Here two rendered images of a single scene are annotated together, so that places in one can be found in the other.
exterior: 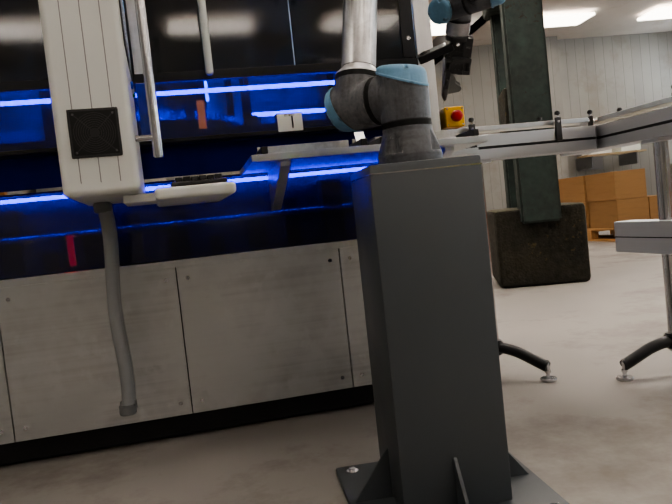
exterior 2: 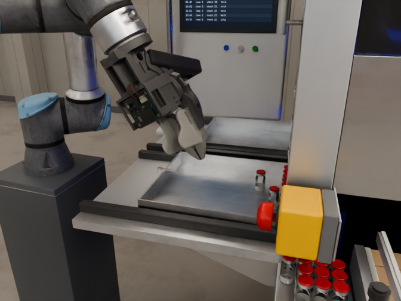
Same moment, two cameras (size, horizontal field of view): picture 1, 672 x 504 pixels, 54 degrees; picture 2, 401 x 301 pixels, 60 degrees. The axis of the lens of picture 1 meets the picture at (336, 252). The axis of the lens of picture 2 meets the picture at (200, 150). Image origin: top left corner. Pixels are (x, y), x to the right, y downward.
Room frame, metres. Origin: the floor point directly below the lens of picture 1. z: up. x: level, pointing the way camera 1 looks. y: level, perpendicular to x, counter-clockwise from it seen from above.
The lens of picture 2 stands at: (2.44, -0.89, 1.26)
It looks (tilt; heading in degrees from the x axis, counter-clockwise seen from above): 22 degrees down; 117
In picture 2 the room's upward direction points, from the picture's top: straight up
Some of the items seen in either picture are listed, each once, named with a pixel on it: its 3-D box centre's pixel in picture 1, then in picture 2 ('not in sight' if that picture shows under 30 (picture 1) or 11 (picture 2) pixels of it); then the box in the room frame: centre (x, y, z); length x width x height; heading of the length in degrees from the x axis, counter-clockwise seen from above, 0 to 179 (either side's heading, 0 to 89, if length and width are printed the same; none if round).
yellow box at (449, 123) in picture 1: (451, 118); (304, 221); (2.38, -0.46, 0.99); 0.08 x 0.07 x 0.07; 12
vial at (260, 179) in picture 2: not in sight; (260, 181); (2.24, -0.20, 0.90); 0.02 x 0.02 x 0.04
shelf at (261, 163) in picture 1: (354, 157); (226, 165); (2.11, -0.09, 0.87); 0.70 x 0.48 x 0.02; 102
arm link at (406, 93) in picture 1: (401, 93); (43, 116); (1.55, -0.19, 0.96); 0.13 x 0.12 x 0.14; 49
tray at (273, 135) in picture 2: (298, 155); (259, 137); (2.15, 0.09, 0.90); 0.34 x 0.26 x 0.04; 12
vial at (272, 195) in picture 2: not in sight; (273, 197); (2.29, -0.26, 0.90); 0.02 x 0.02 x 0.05
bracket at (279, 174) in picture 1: (280, 187); not in sight; (2.05, 0.15, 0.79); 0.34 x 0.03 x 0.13; 12
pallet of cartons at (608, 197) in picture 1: (616, 205); not in sight; (8.76, -3.78, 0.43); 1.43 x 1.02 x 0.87; 7
